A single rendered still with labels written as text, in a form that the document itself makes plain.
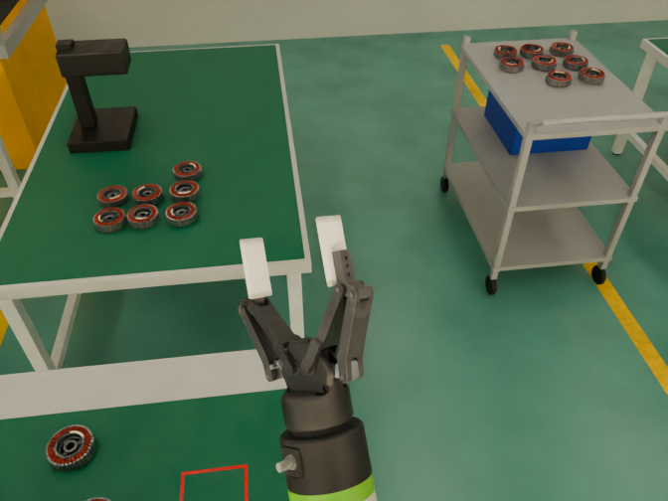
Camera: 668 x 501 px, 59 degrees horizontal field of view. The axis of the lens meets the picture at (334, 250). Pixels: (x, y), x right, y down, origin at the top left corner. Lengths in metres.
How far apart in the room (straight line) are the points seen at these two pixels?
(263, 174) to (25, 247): 0.91
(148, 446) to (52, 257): 0.86
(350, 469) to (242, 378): 1.10
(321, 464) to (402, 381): 2.00
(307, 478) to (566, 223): 2.77
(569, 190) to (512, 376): 0.87
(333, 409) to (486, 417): 1.98
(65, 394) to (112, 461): 0.27
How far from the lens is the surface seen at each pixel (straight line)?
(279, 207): 2.24
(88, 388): 1.80
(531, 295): 3.08
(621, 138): 4.26
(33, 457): 1.72
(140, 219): 2.22
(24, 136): 4.12
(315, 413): 0.62
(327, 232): 0.58
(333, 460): 0.62
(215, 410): 1.65
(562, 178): 2.94
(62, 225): 2.36
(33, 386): 1.86
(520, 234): 3.13
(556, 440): 2.60
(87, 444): 1.64
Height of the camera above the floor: 2.11
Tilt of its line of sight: 42 degrees down
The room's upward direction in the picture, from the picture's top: straight up
